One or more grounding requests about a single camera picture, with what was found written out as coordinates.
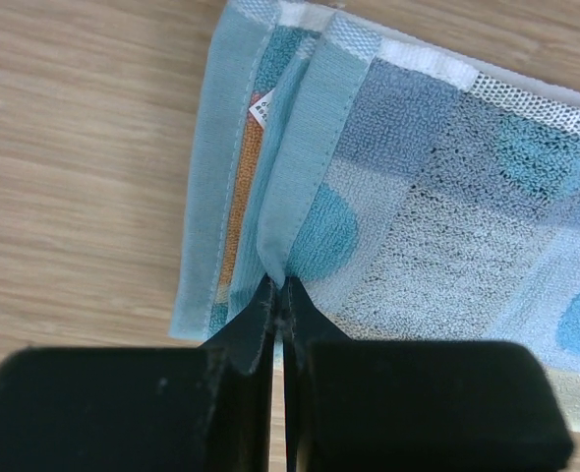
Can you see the polka dot striped towel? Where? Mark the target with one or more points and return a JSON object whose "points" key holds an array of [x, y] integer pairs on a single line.
{"points": [[417, 193]]}

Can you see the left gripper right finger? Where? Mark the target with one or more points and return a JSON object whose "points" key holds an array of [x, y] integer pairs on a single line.
{"points": [[377, 405]]}

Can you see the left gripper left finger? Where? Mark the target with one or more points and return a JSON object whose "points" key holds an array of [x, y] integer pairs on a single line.
{"points": [[204, 408]]}

